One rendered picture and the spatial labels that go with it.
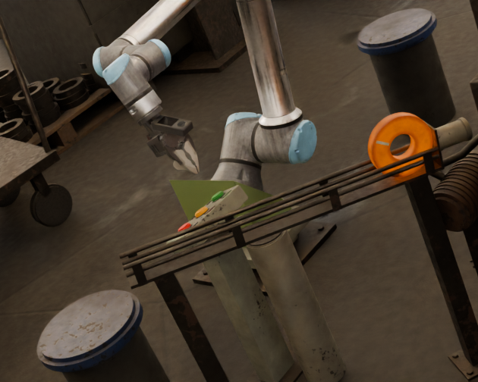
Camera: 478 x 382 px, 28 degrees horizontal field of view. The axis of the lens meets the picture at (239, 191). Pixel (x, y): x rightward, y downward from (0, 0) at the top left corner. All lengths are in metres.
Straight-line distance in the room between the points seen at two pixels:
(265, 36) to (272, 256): 0.87
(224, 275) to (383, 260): 0.75
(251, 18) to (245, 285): 0.90
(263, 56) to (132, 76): 0.67
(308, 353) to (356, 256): 0.65
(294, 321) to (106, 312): 0.53
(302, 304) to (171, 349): 0.75
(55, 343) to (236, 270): 0.55
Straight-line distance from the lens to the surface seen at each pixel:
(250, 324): 2.76
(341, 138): 4.09
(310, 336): 2.69
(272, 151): 3.24
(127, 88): 2.59
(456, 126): 2.36
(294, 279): 2.59
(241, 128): 3.32
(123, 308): 2.73
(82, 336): 2.71
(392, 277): 3.13
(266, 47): 3.13
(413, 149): 2.33
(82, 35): 5.34
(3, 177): 4.37
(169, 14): 2.95
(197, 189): 3.30
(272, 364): 2.86
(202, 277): 3.50
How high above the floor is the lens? 1.77
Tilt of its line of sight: 26 degrees down
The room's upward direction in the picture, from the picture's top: 24 degrees counter-clockwise
